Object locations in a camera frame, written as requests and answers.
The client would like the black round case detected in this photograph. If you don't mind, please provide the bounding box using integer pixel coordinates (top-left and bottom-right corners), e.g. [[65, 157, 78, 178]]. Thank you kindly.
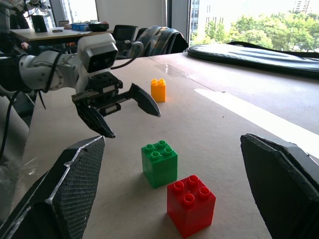
[[88, 21, 111, 32]]

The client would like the dark patterned jacket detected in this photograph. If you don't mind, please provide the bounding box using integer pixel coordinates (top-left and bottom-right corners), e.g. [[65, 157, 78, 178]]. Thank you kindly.
[[134, 25, 189, 58]]

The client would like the green toy brick cube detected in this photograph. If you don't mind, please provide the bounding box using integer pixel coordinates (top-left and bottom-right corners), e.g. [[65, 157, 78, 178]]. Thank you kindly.
[[141, 139, 178, 189]]

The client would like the orange toy brick cube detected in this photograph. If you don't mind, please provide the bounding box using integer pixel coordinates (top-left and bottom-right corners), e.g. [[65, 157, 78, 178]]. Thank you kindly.
[[150, 78, 167, 103]]

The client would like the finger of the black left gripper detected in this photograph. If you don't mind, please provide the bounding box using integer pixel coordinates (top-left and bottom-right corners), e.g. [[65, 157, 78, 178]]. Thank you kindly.
[[75, 102, 116, 139], [128, 83, 161, 118]]

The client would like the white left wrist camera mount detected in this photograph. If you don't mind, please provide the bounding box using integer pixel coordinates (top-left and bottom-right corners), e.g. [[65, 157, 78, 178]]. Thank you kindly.
[[76, 33, 119, 93]]

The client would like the red toy brick cube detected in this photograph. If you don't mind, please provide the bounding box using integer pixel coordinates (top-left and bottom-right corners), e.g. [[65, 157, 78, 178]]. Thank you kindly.
[[166, 175, 217, 239]]

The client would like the brown office desk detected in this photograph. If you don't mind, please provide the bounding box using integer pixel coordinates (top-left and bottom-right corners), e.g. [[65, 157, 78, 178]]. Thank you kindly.
[[9, 27, 114, 48]]

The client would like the blue plastic tray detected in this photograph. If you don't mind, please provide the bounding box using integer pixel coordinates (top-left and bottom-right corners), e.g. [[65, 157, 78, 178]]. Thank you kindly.
[[71, 22, 93, 32]]

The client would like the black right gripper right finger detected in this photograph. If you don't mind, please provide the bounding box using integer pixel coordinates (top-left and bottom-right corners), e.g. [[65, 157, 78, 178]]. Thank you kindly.
[[240, 133, 319, 239]]

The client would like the black box on desk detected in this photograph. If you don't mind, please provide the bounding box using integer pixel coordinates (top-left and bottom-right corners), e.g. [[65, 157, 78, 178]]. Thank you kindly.
[[30, 14, 48, 33]]

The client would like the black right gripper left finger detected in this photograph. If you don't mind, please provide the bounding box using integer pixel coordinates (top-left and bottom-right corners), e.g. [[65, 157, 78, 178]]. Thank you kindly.
[[0, 135, 106, 239]]

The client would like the thick black cable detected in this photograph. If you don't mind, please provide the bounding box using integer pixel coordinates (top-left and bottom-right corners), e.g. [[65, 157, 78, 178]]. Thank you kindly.
[[0, 90, 21, 160]]

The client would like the black office chair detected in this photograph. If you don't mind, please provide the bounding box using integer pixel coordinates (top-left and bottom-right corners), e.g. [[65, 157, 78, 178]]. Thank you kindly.
[[113, 24, 139, 60]]

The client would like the flat black bag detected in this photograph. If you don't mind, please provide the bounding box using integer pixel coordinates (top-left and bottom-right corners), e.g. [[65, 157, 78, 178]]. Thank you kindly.
[[186, 41, 319, 80]]

